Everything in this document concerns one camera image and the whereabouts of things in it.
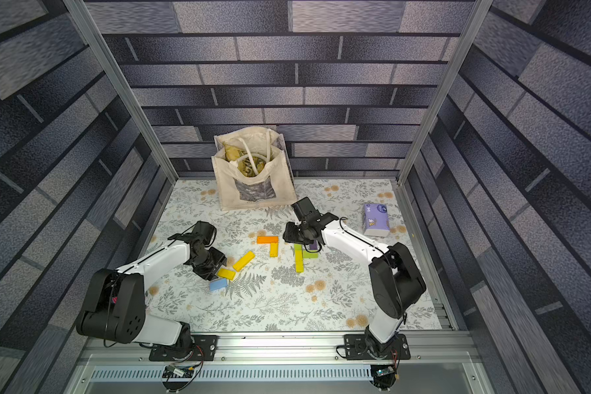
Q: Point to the light blue block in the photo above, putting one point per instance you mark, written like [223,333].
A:
[218,284]

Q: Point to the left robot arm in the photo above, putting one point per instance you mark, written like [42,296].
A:
[115,308]

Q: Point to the small yellow block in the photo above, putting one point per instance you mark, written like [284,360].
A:
[273,253]
[226,274]

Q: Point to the orange long block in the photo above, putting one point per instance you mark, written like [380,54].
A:
[264,240]

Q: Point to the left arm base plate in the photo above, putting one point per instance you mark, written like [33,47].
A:
[189,348]

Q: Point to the right circuit board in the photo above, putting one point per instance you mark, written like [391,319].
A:
[380,371]

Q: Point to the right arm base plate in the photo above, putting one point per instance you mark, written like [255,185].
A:
[362,347]

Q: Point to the left circuit board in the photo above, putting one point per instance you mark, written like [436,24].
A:
[178,372]

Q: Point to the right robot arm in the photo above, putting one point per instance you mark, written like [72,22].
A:
[395,279]

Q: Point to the lime green block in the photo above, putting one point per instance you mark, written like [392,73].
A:
[310,255]

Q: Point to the circuit board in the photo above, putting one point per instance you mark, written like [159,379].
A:
[380,371]
[178,372]

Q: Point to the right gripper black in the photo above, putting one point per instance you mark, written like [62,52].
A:
[295,233]

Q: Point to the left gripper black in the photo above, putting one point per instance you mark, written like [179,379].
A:
[213,273]

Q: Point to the purple tissue pack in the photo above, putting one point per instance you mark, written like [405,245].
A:
[376,221]

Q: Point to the long yellow block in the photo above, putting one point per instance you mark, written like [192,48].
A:
[243,261]

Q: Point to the beige canvas tote bag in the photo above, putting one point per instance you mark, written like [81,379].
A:
[252,169]

